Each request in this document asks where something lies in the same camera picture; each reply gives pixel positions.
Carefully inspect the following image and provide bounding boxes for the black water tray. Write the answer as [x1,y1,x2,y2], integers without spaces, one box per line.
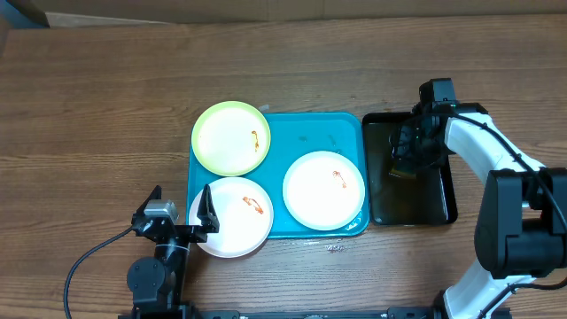
[362,113,458,226]

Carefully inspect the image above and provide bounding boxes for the yellow green sponge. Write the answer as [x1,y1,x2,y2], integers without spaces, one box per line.
[389,163,416,179]

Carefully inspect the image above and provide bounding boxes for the teal plastic tray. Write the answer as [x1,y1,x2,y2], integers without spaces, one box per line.
[191,112,369,239]

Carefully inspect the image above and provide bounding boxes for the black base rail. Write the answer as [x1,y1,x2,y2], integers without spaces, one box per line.
[118,306,447,319]

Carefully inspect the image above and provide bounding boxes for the brown cardboard backdrop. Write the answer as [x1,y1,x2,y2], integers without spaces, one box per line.
[1,0,566,28]

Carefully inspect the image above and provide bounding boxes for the yellow plate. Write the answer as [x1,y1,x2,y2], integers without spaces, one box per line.
[191,101,271,176]

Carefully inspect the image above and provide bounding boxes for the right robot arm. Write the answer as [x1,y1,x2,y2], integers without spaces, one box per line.
[186,78,566,318]

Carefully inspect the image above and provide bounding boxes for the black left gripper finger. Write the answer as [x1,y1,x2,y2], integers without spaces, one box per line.
[132,184,163,222]
[197,184,220,233]

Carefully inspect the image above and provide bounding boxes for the white plate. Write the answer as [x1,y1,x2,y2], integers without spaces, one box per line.
[283,151,366,231]
[198,177,274,258]

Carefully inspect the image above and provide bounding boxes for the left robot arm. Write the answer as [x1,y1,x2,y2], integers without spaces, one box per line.
[127,185,211,319]

